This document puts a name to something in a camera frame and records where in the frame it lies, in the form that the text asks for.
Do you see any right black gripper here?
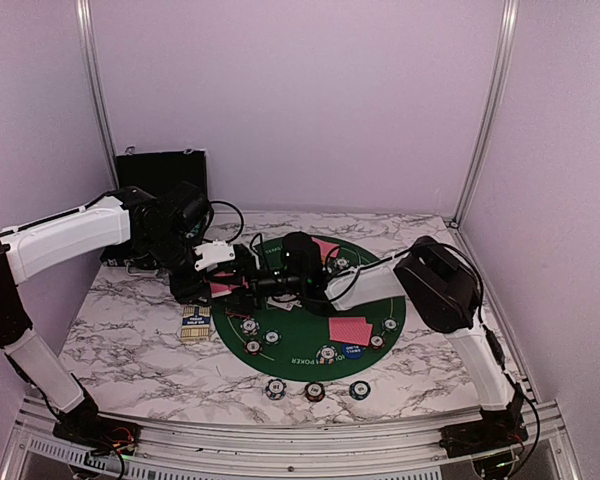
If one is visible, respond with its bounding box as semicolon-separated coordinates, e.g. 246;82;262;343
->
205;254;304;316

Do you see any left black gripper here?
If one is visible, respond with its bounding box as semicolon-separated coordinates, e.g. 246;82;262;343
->
141;227;212;306

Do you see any red back card deck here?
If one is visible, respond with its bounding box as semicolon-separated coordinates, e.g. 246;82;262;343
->
206;272;246;299

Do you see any red card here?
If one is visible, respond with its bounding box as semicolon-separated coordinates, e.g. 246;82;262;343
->
329;317;369;343
312;237;340;258

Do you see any blue white chip stack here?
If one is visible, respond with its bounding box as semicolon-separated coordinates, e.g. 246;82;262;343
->
264;378;287;401

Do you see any blue small blind button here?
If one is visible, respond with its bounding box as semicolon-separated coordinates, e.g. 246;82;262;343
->
341;344;365;360

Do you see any brown chip stack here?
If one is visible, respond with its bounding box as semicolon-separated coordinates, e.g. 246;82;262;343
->
304;382;325;402

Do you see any teal chip stack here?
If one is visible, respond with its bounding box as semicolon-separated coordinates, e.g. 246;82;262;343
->
349;380;371;401

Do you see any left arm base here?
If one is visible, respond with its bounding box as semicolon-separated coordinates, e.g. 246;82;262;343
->
52;385;140;454

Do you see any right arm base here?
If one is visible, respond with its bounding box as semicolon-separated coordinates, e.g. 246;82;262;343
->
439;388;529;458

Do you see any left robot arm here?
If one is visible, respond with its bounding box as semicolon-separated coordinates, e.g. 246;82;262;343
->
0;182;212;445

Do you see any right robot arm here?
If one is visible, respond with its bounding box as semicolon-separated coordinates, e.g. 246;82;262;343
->
234;232;516;448

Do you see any blue gold card box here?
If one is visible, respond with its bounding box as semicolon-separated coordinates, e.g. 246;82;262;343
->
180;305;212;342

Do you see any black red triangle marker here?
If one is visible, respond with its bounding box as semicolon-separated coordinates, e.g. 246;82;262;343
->
224;310;252;320

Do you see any round green poker mat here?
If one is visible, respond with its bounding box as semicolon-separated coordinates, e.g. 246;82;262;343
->
210;234;407;377

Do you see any black poker chip case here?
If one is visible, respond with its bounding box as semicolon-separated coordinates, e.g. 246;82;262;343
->
100;147;208;271

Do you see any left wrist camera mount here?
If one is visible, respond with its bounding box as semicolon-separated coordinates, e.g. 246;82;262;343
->
194;240;236;272

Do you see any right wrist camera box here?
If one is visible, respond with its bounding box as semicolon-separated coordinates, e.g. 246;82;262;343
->
281;231;323;297

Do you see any aluminium front rail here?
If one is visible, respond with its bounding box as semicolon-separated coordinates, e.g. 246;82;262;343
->
0;397;584;479

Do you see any left aluminium frame post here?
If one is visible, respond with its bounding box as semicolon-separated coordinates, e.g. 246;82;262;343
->
76;0;119;186

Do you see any aluminium frame post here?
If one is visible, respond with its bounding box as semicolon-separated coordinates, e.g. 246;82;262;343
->
451;0;520;229
76;0;119;186

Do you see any right aluminium frame post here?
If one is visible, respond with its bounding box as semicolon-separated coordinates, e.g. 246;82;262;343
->
451;0;520;229

